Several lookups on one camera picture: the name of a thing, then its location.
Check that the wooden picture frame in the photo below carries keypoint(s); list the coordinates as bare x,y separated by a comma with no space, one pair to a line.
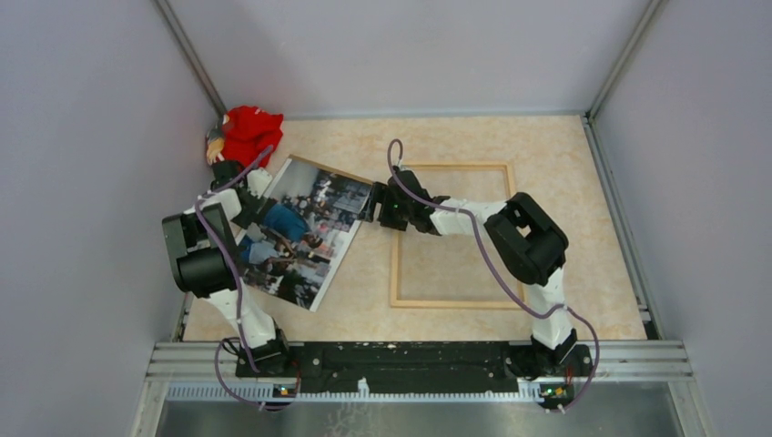
449,273

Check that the printed photo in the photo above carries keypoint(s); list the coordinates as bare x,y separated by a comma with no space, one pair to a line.
294,248

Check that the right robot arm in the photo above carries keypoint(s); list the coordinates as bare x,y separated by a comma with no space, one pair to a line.
523,248

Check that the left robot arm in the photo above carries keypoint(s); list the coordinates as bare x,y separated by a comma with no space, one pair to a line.
203,255

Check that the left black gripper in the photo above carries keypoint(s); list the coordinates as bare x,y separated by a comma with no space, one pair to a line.
257,207

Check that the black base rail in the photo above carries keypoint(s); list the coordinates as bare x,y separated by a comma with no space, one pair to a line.
403,367

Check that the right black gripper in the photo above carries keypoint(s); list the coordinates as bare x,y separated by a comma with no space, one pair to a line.
382,193

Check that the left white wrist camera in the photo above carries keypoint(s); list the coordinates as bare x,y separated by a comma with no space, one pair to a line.
258,181

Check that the red crumpled cloth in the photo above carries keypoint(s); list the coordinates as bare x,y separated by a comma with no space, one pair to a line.
243,134

